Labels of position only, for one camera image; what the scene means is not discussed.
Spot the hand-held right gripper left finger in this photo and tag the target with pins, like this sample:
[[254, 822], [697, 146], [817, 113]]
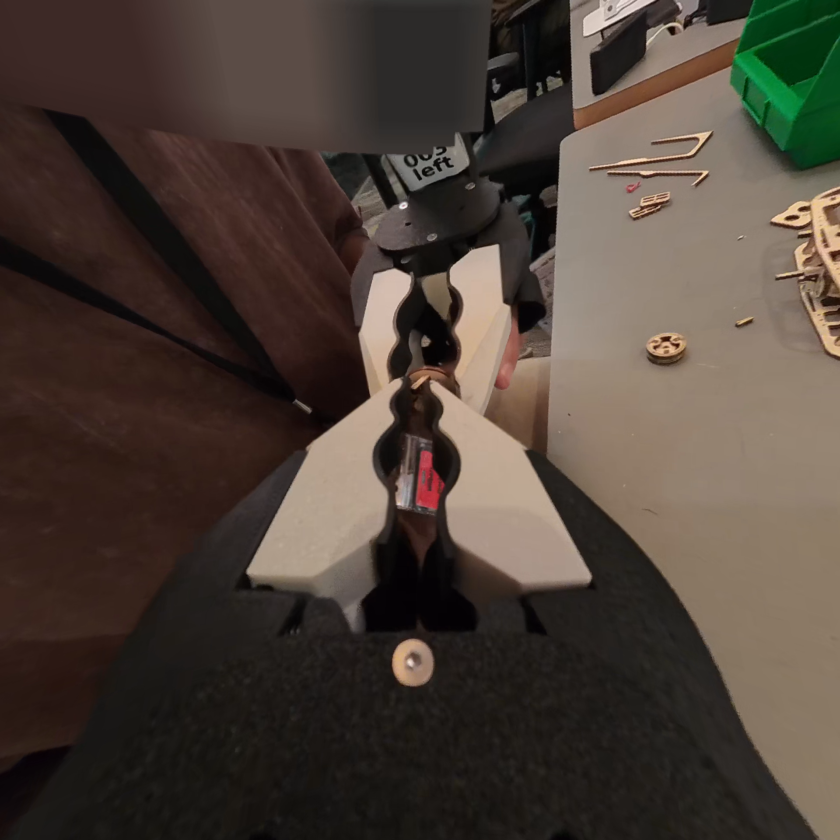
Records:
[[315, 518]]

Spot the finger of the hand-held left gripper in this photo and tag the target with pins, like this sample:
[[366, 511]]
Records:
[[377, 328], [482, 315]]

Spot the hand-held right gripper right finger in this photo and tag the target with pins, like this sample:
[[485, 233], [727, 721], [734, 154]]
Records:
[[512, 525]]

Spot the small screwdriver with red label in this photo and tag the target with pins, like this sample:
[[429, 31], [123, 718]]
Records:
[[423, 472]]

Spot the grey desk with wooden edge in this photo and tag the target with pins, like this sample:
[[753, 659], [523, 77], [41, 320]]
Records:
[[689, 72]]

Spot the person's left hand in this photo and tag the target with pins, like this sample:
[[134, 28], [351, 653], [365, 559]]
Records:
[[510, 354]]

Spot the black office chair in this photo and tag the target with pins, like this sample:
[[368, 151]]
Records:
[[531, 124]]

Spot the thin straight wooden strip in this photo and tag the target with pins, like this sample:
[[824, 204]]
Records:
[[636, 164]]

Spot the small slotted wooden piece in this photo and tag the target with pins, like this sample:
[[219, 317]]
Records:
[[649, 205]]

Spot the thin wooden hook strip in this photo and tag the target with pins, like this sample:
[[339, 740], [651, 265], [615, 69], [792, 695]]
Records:
[[656, 173], [682, 138]]

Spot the black foam block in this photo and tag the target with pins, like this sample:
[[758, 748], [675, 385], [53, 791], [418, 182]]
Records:
[[617, 52]]

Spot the white paper sheet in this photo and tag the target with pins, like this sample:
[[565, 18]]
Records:
[[607, 16]]

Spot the wooden model assembly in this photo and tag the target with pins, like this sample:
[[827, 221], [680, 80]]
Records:
[[823, 308]]

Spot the green plastic bin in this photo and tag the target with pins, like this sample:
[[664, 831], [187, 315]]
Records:
[[807, 118]]

